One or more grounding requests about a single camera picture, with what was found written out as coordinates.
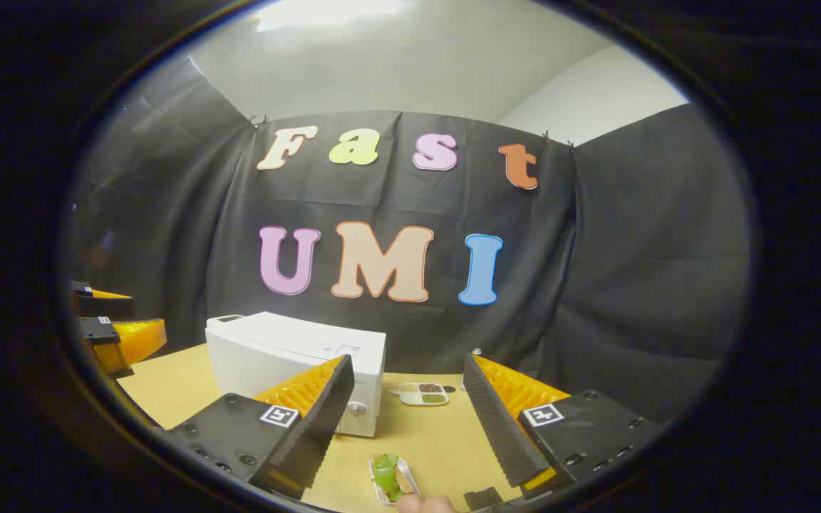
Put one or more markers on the black backdrop cloth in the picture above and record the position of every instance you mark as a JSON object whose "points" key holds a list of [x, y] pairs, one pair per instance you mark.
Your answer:
{"points": [[631, 271]]}

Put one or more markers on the white microwave oven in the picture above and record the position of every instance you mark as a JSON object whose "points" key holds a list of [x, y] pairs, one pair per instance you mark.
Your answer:
{"points": [[275, 342]]}

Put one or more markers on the white compartment sauce dish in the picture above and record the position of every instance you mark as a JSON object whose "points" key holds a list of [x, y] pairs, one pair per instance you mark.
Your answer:
{"points": [[425, 394]]}

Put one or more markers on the white foam tray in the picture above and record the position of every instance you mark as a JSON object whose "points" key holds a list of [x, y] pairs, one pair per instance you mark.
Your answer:
{"points": [[412, 484]]}

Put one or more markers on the sandwich with green lettuce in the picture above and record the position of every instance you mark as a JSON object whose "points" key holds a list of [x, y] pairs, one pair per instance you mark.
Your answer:
{"points": [[386, 474]]}

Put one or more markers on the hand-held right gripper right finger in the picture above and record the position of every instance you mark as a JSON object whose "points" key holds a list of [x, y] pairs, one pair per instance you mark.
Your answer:
{"points": [[499, 427]]}

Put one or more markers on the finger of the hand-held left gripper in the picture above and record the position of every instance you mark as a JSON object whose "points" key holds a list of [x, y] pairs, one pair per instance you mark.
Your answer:
{"points": [[136, 342], [100, 306]]}

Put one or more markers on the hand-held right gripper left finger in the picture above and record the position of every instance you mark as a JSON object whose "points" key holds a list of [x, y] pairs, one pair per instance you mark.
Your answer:
{"points": [[325, 420]]}

